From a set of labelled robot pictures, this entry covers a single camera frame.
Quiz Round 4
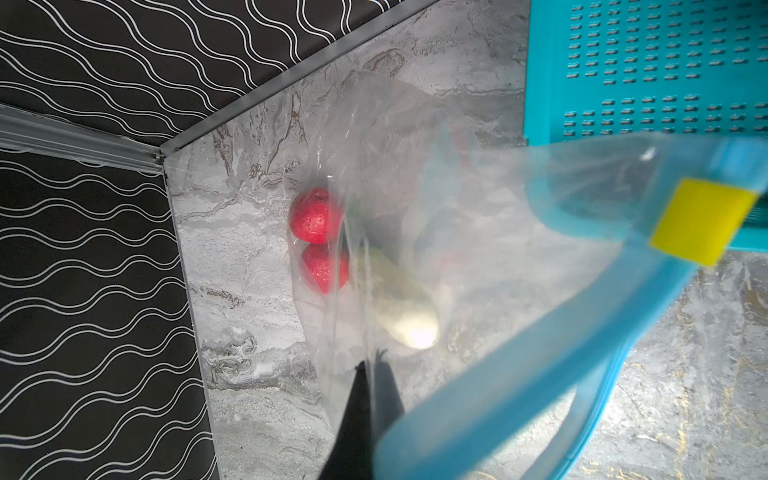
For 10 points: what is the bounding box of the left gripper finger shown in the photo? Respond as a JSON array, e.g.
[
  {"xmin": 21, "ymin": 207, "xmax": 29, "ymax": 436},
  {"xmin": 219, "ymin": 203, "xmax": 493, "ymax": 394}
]
[{"xmin": 319, "ymin": 350, "xmax": 404, "ymax": 479}]

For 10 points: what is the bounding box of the clear zip top bag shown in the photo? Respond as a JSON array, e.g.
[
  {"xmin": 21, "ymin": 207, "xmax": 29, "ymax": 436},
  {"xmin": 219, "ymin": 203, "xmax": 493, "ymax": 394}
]
[{"xmin": 287, "ymin": 72, "xmax": 759, "ymax": 479}]

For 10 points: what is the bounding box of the dark red apple toy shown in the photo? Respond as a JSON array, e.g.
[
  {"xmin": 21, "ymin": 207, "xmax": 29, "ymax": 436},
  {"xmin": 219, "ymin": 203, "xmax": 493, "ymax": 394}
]
[{"xmin": 288, "ymin": 187, "xmax": 344, "ymax": 244}]

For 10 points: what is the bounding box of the teal plastic basket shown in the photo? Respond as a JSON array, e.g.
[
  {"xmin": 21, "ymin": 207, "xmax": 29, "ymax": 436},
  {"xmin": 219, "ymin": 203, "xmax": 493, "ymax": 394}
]
[{"xmin": 513, "ymin": 1, "xmax": 767, "ymax": 263}]

